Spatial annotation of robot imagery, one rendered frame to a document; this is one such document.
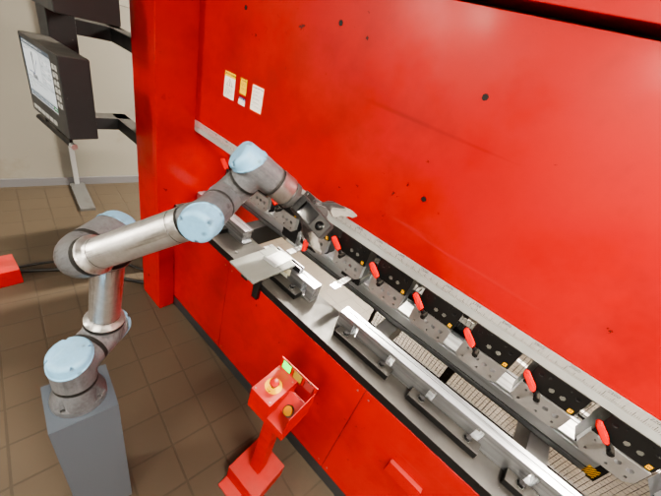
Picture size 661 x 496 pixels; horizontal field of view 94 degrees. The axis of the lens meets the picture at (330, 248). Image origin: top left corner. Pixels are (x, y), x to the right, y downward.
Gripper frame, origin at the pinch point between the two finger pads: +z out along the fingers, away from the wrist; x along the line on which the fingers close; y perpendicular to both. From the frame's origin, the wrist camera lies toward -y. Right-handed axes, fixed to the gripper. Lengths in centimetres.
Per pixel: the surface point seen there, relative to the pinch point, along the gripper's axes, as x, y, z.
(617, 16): -75, -18, 0
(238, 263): 46, 58, 13
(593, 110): -63, -21, 13
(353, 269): 9.2, 23.7, 36.6
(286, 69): -32, 71, -22
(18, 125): 139, 315, -106
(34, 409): 178, 75, -10
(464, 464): 30, -41, 80
